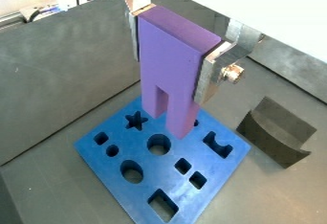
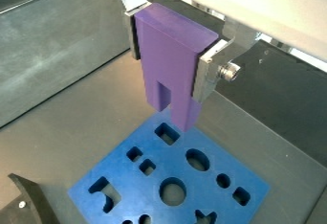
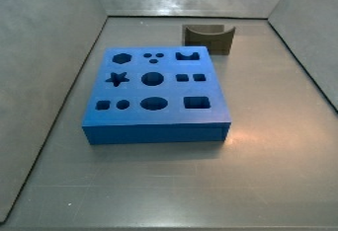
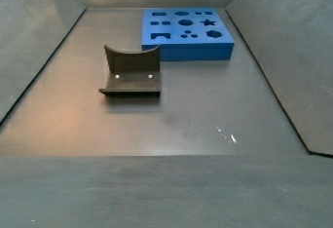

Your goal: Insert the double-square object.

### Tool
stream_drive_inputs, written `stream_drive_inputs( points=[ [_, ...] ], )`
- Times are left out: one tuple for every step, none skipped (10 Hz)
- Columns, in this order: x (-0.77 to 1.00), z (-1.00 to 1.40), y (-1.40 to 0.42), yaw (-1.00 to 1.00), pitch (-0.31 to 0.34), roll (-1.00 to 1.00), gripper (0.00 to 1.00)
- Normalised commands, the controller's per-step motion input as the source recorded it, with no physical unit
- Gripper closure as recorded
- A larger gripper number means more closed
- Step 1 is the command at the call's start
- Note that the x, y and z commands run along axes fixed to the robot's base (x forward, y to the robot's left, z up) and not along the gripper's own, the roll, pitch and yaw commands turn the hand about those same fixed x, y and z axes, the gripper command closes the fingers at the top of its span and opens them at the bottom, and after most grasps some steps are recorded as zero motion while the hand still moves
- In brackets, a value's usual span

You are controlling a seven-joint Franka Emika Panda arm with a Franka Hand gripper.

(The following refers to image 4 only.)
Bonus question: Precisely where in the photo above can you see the black curved holder stand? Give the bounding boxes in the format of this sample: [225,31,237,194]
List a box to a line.
[100,46,162,95]

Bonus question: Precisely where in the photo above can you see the blue shape-sorter block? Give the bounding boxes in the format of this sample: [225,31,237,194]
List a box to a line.
[142,8,235,61]

